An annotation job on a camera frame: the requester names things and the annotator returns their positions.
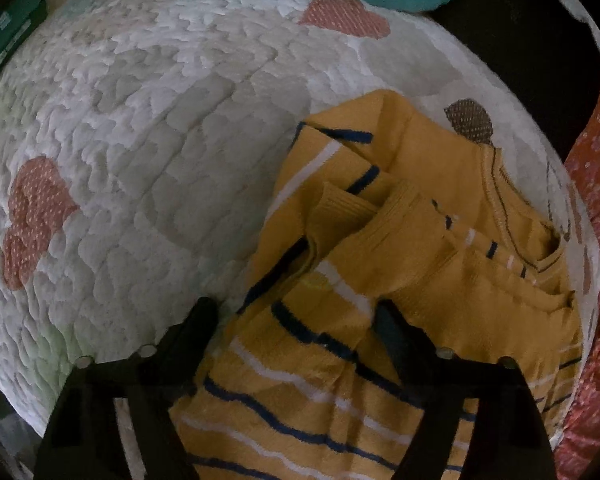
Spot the white quilted heart blanket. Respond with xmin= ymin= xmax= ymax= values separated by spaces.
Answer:
xmin=0 ymin=0 xmax=600 ymax=432

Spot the yellow striped knit sweater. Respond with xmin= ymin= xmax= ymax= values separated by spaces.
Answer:
xmin=171 ymin=90 xmax=582 ymax=479

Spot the green tissue pack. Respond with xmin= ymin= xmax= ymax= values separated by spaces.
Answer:
xmin=0 ymin=0 xmax=47 ymax=70

